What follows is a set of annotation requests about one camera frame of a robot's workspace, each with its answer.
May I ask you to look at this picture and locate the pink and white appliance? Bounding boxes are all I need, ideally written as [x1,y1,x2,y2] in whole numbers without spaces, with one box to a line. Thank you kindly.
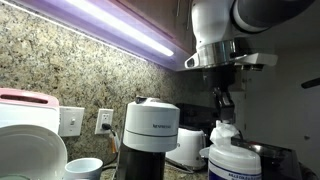
[0,88,60,133]

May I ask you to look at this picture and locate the wooden upper cabinet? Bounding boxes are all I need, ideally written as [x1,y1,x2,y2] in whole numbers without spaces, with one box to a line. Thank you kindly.
[112,0,195,54]

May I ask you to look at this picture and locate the white two-slot toaster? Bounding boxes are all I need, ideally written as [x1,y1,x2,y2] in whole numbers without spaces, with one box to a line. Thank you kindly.
[166,126,206,170]

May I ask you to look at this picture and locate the white light switch plate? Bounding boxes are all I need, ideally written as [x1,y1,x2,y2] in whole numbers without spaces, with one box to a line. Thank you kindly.
[58,106,84,137]

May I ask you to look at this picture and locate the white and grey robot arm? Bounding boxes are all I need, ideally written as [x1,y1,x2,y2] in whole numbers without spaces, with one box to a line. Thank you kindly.
[184,0,316,123]

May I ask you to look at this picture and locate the black and white coffee machine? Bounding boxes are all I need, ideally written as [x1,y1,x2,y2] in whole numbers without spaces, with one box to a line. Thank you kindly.
[115,97,180,180]

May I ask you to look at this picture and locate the white paper towel wipe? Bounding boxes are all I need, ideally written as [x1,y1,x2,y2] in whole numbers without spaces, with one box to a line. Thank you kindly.
[210,120,239,146]

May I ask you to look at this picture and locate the under-cabinet light strip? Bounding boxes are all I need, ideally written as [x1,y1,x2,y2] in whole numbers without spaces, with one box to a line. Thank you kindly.
[66,0,174,57]

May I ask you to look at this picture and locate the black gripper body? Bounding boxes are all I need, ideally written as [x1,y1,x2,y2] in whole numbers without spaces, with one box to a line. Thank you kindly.
[203,65,235,91]

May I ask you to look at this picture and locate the white wall power outlet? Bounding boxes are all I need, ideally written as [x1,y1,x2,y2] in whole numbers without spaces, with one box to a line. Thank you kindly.
[95,108,114,135]

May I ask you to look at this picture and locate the white wipes canister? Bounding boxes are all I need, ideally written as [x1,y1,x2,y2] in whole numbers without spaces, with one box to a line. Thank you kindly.
[208,144,262,180]

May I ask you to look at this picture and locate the white ceramic cup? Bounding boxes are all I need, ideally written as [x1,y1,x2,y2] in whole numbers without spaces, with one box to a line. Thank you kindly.
[63,158,103,180]

